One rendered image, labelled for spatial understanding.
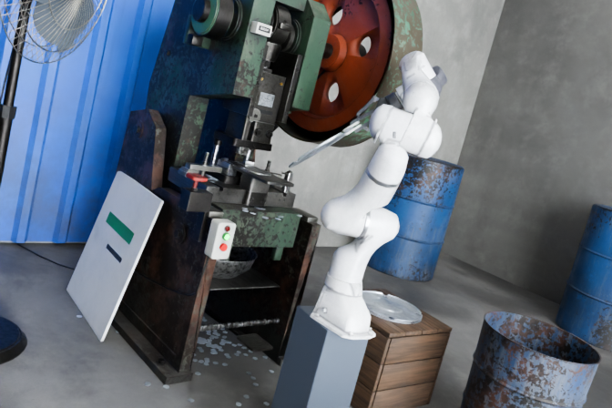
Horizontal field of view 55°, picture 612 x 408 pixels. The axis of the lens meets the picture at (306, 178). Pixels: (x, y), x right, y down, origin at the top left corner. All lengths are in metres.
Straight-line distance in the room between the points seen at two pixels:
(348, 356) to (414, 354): 0.54
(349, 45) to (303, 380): 1.41
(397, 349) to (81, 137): 1.97
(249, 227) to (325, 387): 0.69
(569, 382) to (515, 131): 3.42
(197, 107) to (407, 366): 1.34
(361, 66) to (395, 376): 1.26
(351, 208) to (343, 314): 0.33
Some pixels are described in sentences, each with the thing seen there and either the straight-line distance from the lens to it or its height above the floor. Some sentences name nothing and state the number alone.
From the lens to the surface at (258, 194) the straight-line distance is 2.33.
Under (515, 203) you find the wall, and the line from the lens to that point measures 5.36.
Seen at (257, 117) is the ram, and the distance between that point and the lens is 2.34.
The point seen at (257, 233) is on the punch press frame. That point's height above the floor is 0.56.
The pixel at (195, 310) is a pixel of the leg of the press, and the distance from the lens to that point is 2.22.
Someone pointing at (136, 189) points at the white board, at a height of 0.56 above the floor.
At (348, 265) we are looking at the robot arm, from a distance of 1.86.
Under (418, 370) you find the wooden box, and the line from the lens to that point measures 2.51.
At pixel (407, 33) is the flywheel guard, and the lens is 2.42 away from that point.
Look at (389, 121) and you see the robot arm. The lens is 1.73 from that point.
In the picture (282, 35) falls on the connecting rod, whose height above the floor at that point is 1.33.
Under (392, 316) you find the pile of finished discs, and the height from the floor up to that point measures 0.36.
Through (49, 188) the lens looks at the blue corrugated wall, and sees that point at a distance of 3.38.
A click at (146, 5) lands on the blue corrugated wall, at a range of 3.38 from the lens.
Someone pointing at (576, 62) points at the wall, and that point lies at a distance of 5.33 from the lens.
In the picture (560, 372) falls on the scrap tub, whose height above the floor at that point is 0.44.
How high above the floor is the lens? 1.13
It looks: 8 degrees down
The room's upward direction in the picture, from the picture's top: 14 degrees clockwise
